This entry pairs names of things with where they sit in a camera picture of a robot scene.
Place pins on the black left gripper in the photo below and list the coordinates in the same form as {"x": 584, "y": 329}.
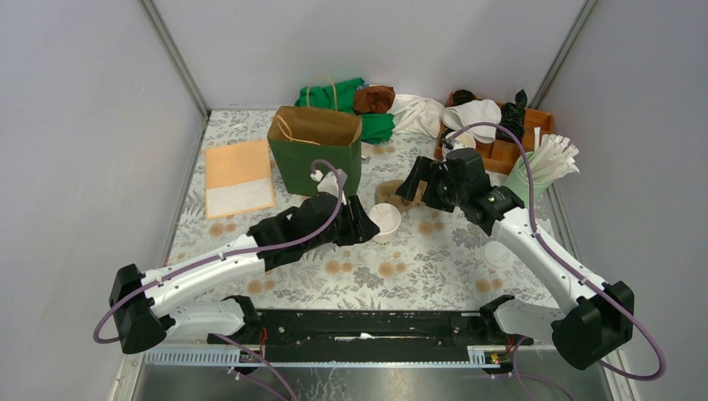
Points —
{"x": 360, "y": 229}

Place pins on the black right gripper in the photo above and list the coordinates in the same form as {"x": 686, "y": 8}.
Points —
{"x": 422, "y": 170}

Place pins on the green paper bag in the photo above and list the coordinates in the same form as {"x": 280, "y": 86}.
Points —
{"x": 300, "y": 135}

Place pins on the single white paper cup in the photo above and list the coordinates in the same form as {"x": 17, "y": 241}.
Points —
{"x": 386, "y": 233}

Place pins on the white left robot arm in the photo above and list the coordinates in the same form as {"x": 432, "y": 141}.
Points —
{"x": 148, "y": 307}

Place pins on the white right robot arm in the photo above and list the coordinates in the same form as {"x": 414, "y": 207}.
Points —
{"x": 592, "y": 318}

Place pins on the stack of paper cups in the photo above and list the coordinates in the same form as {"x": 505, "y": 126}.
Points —
{"x": 463, "y": 141}

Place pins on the white cloth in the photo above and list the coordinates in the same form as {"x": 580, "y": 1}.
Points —
{"x": 414, "y": 114}

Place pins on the floral table mat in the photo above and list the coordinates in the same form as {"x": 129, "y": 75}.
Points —
{"x": 434, "y": 262}

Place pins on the wooden compartment tray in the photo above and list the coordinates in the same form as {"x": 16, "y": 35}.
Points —
{"x": 500, "y": 155}

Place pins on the white folded towel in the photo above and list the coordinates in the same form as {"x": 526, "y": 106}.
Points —
{"x": 475, "y": 111}

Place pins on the brown cloth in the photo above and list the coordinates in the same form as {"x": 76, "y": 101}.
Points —
{"x": 376, "y": 99}

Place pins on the green straw holder cup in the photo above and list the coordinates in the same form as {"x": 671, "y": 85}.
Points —
{"x": 517, "y": 182}

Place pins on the black crumpled bag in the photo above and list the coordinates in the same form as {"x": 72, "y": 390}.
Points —
{"x": 513, "y": 114}

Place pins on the green cloth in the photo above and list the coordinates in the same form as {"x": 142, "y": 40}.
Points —
{"x": 376, "y": 128}

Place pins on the white paper straws bundle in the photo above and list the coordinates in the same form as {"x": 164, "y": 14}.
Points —
{"x": 553, "y": 157}

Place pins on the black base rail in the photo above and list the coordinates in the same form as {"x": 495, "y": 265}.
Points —
{"x": 356, "y": 336}

